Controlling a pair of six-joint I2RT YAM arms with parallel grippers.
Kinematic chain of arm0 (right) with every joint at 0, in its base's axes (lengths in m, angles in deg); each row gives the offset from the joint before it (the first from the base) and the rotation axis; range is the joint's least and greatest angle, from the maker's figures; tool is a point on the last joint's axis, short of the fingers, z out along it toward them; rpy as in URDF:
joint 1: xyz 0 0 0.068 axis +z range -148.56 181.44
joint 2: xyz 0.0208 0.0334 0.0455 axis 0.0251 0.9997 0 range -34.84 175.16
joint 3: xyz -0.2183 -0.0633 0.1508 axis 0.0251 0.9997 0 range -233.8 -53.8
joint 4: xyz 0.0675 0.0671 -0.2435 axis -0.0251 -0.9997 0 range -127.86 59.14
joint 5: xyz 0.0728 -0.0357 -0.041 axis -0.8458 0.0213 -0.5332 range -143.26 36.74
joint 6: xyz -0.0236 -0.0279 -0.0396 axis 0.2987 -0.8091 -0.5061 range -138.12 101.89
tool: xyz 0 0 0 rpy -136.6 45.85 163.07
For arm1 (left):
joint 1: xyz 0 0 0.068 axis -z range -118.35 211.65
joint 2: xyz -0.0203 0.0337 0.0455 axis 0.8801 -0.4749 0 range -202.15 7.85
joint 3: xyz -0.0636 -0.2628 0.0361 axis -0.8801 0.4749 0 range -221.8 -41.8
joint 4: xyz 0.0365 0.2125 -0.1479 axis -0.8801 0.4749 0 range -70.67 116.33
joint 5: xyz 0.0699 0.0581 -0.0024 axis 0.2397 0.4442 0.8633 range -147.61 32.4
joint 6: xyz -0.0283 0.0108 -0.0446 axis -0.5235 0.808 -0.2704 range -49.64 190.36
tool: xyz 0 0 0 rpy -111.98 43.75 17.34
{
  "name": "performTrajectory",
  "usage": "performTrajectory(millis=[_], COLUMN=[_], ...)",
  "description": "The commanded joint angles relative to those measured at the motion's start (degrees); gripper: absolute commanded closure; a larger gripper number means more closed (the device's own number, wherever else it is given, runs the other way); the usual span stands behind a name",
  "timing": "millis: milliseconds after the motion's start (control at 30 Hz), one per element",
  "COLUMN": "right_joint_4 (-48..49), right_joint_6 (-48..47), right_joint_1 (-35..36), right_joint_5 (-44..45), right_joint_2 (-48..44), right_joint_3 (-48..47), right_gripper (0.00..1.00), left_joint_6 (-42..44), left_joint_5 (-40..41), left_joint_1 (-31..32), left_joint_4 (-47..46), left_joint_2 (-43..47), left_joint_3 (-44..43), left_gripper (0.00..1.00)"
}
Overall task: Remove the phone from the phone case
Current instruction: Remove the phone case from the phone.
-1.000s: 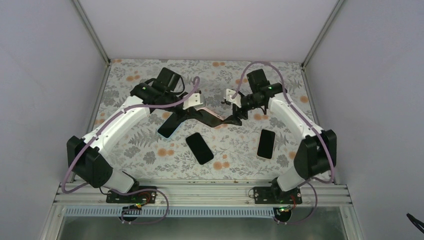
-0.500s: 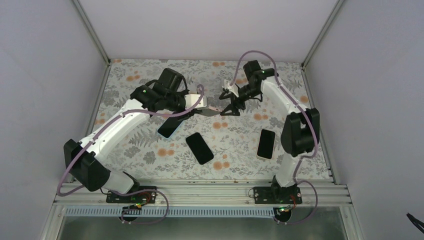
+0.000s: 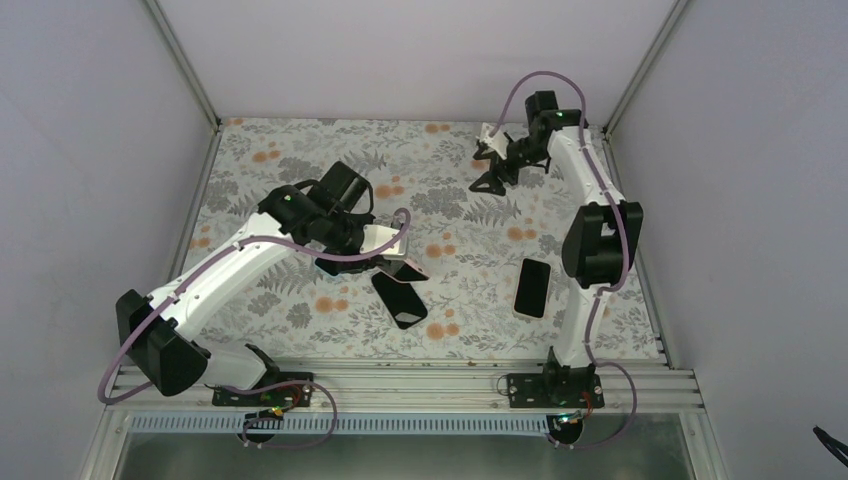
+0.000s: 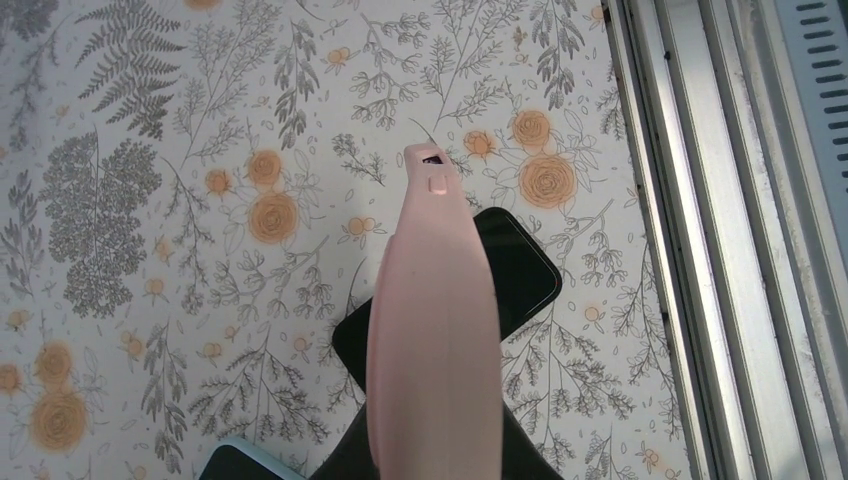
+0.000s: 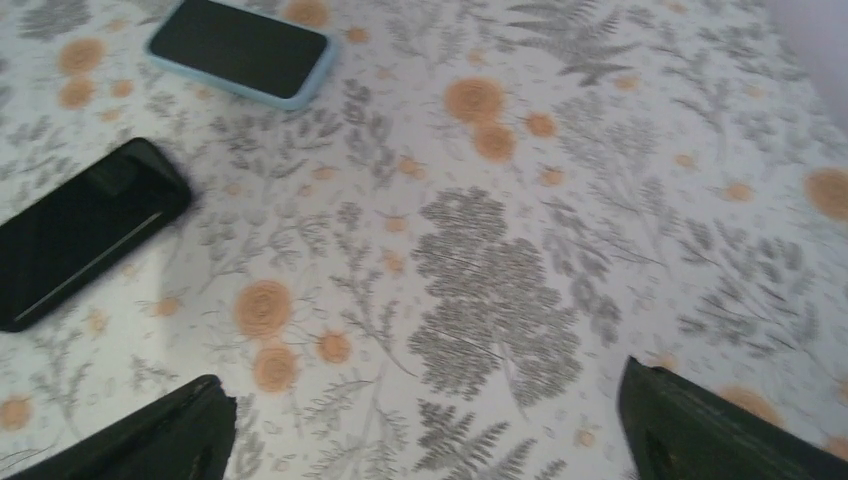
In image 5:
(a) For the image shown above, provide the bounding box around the floral patterned table mat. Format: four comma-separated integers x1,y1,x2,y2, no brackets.
1,1,847,479

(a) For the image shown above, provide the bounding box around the phone in light blue case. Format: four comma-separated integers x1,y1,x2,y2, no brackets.
146,1,339,111

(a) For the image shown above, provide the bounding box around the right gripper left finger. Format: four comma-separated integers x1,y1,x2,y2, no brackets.
12,374,237,480

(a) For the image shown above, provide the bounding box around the black phone centre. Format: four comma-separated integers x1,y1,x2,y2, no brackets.
1,138,193,333

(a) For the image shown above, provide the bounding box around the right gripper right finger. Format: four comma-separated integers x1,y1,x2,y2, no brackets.
617,357,847,480

